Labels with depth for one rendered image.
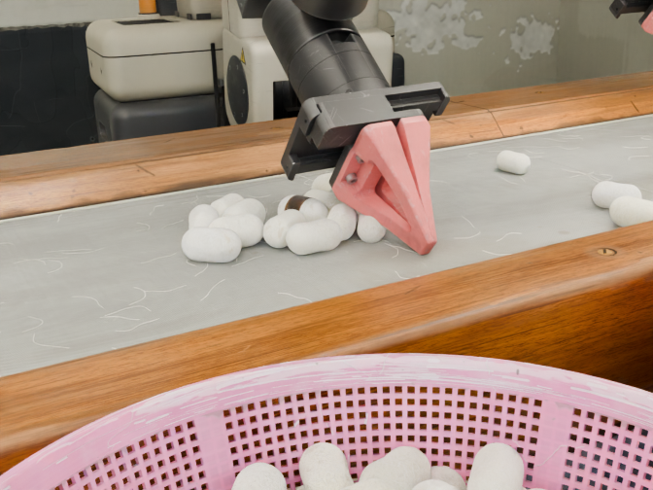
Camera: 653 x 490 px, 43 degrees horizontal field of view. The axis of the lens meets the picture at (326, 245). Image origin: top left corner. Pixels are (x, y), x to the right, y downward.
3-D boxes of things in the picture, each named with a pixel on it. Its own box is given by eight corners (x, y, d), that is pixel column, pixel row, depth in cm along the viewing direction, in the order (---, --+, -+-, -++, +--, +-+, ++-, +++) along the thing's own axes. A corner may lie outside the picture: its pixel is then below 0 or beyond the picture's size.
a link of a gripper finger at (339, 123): (484, 209, 49) (413, 89, 52) (380, 231, 45) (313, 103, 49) (439, 270, 54) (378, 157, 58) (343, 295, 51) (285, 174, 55)
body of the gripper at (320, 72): (457, 101, 53) (406, 19, 56) (316, 122, 49) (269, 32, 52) (419, 164, 58) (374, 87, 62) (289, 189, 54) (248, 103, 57)
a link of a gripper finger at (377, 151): (517, 201, 50) (445, 86, 54) (417, 224, 46) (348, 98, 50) (469, 262, 55) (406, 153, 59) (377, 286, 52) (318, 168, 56)
